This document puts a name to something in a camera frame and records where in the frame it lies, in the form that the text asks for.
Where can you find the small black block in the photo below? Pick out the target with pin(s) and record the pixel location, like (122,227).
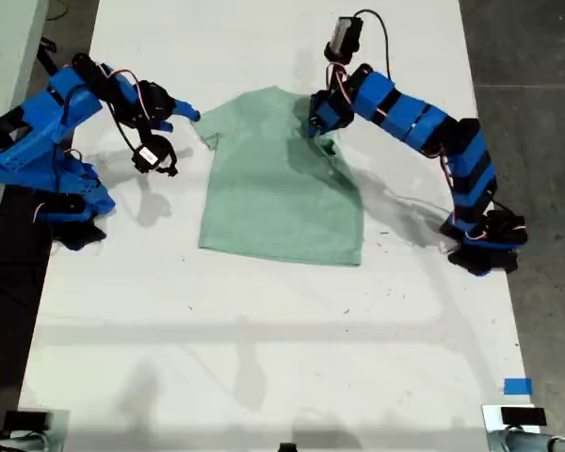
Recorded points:
(287,448)

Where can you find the small black box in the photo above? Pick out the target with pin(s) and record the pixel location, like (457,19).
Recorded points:
(522,416)
(26,420)

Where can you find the pale green T-shirt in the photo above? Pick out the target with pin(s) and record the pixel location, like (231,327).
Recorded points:
(263,212)

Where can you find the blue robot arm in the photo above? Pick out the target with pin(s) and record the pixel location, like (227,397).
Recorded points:
(42,122)
(405,113)

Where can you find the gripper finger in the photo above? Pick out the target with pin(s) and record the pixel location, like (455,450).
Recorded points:
(166,126)
(186,109)
(325,133)
(314,117)

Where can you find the pale grey clamp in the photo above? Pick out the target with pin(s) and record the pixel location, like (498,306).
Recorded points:
(522,443)
(19,445)

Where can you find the pale side table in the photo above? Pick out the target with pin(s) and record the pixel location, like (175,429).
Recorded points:
(4,47)

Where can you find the black camera stalk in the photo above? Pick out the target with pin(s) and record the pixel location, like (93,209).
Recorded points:
(338,70)
(147,136)

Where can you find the black camera box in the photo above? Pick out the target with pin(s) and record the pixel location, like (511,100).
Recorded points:
(146,157)
(346,35)

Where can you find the black stand leg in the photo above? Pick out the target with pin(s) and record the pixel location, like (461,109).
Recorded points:
(47,56)

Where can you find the blue tape strip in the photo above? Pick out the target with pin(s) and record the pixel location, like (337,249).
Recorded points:
(518,386)

